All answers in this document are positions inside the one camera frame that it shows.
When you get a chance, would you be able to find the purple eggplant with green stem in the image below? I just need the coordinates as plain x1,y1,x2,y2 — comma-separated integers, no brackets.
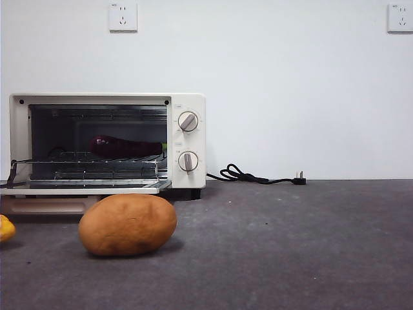
88,134,167,160

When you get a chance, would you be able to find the glass oven door with handle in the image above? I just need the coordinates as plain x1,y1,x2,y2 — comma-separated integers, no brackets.
0,160,172,216

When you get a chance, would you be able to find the round timer oven knob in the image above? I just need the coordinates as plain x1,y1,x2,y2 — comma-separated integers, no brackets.
178,150,199,172

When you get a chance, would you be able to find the white Toshiba toaster oven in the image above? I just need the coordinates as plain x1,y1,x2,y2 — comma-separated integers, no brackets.
8,92,207,201

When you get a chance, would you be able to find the round temperature oven knob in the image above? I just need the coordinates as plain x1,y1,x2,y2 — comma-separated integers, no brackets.
177,111,199,132

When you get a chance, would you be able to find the brown potato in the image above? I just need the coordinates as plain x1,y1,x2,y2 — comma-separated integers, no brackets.
78,193,177,257

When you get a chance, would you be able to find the yellow bell pepper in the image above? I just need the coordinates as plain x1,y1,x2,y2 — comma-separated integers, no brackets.
0,214,16,243

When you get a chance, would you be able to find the black power cable with plug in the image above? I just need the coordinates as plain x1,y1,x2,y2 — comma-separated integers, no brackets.
206,163,307,187

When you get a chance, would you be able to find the white wall socket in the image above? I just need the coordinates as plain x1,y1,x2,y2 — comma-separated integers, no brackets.
387,3,413,34
108,2,139,33

